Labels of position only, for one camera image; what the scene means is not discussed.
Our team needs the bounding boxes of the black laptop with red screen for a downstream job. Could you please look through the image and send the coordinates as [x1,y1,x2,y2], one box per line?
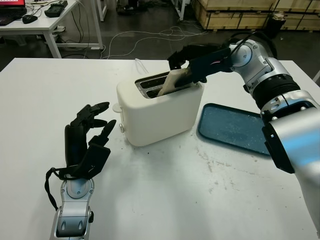
[0,0,28,27]

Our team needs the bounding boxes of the white office desk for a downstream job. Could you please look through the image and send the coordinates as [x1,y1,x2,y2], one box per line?
[0,0,104,60]

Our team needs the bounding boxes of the cream two-slot toaster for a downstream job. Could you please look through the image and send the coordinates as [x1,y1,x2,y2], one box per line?
[112,71,205,148]

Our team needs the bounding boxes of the black handheld controller device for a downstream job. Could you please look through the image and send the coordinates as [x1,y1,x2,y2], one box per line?
[44,0,68,18]

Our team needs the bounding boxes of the white desk frame legs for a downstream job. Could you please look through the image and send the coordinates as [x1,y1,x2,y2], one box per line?
[96,0,193,22]

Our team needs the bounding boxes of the stack of wooden crates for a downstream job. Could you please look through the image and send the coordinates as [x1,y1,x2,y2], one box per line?
[193,0,320,32]

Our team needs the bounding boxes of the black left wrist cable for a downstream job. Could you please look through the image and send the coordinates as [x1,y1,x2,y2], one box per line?
[44,167,67,211]

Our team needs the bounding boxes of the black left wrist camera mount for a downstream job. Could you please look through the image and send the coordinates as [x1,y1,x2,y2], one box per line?
[53,146,112,180]

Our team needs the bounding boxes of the black trash bin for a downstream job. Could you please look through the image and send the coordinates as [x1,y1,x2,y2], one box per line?
[266,13,286,38]

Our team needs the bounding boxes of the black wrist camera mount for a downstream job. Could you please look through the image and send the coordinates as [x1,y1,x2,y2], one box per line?
[187,47,232,83]
[53,146,112,180]

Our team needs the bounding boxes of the person's dark legs and shoes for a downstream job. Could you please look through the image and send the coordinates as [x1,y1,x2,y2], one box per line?
[116,0,139,16]

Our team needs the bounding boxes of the blue plastic tray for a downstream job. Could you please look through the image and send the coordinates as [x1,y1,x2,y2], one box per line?
[196,102,272,157]

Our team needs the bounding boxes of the white toaster power cord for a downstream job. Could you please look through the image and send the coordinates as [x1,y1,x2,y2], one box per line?
[134,58,151,75]

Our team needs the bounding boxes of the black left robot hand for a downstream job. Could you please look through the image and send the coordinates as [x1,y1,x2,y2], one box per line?
[64,101,117,167]

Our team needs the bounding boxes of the white cable on floor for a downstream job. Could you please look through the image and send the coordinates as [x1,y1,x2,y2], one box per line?
[99,24,208,60]

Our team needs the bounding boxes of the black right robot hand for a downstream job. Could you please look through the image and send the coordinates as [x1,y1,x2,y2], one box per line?
[166,44,227,72]

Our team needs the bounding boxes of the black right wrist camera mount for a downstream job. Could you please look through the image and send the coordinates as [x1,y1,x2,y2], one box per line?
[187,47,232,83]

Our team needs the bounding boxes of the slice of white bread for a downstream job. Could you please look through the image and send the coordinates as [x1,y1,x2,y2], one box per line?
[157,67,193,97]

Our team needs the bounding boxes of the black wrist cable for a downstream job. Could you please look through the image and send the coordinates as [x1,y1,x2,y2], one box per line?
[44,167,67,211]
[219,31,278,58]

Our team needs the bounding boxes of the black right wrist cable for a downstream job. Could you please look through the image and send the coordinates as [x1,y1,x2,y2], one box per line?
[219,31,278,58]

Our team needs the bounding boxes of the black computer mouse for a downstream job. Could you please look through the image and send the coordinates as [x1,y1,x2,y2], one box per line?
[21,14,38,25]

